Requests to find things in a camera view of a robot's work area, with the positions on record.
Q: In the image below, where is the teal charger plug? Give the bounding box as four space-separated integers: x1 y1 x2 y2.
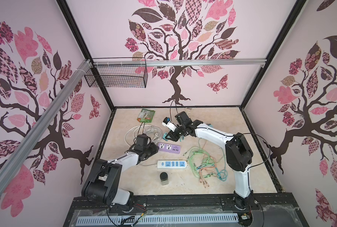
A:
162 132 170 141

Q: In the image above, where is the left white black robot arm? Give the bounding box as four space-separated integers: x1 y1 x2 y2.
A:
81 134 159 209

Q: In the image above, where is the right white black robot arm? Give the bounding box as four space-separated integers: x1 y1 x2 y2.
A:
162 111 253 210

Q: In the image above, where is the purple power strip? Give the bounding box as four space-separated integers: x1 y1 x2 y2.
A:
158 142 181 154

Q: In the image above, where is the white blue power strip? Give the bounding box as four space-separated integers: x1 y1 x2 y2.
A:
157 160 188 169

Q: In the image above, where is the black lid glass jar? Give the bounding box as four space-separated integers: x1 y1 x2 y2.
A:
160 172 169 185

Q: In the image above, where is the green snack packet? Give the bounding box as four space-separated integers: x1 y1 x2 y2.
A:
137 109 155 123

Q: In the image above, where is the white coiled power cord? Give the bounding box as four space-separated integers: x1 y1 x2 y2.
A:
124 124 162 167

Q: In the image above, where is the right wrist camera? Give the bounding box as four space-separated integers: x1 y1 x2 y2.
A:
162 117 177 131

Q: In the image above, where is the light green charging cable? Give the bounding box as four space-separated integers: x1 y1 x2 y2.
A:
185 138 218 179

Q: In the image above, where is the pink charging cable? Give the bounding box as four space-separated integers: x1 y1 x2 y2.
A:
196 164 217 188

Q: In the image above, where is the aqua charging cable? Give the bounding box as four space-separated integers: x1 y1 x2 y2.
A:
212 141 229 182

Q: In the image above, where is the black wire basket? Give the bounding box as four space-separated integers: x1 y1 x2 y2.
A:
85 57 148 88

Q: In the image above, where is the rear aluminium rail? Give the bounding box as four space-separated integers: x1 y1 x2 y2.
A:
92 58 267 67

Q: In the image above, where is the aluminium rail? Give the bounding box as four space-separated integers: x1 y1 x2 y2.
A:
92 58 267 67
0 59 91 196

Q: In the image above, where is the white slotted cable duct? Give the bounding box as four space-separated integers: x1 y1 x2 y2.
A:
75 213 239 227

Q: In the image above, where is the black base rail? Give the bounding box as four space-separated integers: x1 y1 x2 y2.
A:
69 193 298 213

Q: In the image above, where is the left aluminium rail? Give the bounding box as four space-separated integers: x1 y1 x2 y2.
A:
0 59 91 196

